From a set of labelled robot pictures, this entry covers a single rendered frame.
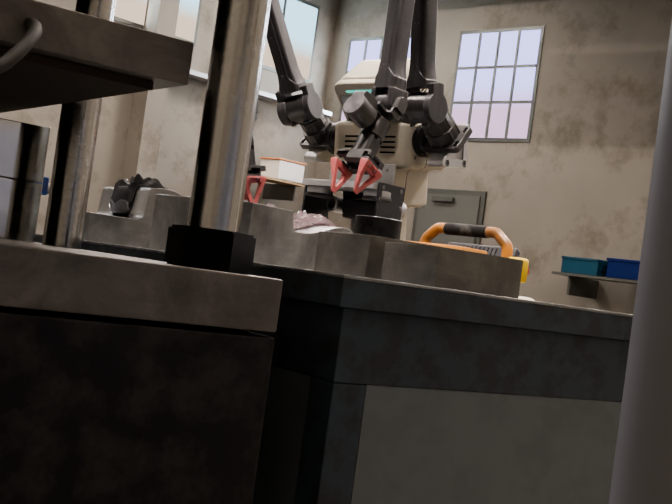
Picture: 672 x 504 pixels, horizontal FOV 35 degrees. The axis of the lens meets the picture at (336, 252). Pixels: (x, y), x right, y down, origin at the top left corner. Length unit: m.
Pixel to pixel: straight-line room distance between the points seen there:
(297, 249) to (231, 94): 0.90
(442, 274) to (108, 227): 0.95
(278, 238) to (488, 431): 0.73
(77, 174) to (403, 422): 0.59
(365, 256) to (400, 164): 1.08
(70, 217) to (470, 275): 0.58
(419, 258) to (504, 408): 0.27
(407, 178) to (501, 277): 1.24
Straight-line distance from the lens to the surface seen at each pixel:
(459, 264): 1.59
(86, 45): 1.21
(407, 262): 1.62
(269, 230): 2.02
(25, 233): 1.67
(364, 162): 2.44
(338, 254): 1.79
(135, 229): 2.34
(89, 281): 1.10
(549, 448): 1.55
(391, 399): 1.34
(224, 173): 1.21
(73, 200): 1.58
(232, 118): 1.22
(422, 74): 2.66
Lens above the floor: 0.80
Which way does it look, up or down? 1 degrees up
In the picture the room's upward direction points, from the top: 8 degrees clockwise
